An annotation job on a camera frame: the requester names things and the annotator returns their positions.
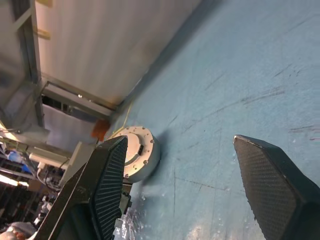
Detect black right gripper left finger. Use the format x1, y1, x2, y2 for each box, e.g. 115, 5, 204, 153
37, 135, 129, 240

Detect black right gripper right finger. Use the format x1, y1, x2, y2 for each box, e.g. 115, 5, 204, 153
233, 134, 320, 240

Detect silver motor lid circuit board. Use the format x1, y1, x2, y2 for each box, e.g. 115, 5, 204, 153
108, 126, 155, 180

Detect grey motor housing copper windings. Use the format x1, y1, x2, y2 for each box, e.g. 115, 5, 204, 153
123, 129, 161, 184

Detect orange object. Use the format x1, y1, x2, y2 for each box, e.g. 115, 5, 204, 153
90, 119, 111, 140

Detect white power strip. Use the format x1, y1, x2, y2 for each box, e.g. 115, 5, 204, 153
28, 146, 71, 169

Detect yellow cable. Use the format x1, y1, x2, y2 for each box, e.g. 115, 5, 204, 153
111, 99, 134, 136

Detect grey metal frame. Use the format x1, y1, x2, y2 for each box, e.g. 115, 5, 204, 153
9, 0, 114, 131

